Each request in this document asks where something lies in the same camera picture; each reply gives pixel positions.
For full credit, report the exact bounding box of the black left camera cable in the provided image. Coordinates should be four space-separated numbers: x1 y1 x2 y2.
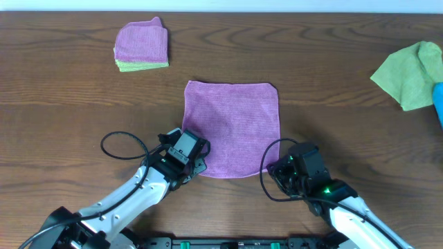
19 131 163 249

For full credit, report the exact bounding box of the black right camera cable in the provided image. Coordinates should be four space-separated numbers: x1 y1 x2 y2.
259 138 406 249

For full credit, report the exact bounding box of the crumpled green cloth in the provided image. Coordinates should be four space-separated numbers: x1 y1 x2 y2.
370 41 442 111

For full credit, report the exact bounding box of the purple microfiber cloth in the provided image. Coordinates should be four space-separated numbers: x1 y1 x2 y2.
182 81 280 178

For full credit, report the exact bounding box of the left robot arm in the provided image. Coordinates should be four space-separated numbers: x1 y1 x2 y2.
21 128 210 248

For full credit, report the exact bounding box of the blue object at edge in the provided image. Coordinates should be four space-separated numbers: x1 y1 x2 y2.
432 82 443 127

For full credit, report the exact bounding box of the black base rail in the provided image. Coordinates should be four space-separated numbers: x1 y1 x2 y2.
138 233 347 249

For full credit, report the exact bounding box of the folded green cloth under stack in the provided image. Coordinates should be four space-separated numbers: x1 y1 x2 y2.
114 46 169 73

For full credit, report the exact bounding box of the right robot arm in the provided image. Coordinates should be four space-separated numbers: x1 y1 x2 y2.
267 142 412 248

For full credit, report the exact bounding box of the folded purple cloth on stack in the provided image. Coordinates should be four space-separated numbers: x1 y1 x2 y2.
114 17 168 63

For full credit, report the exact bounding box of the black camera cable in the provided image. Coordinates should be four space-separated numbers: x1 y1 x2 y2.
259 138 406 249
19 131 163 249

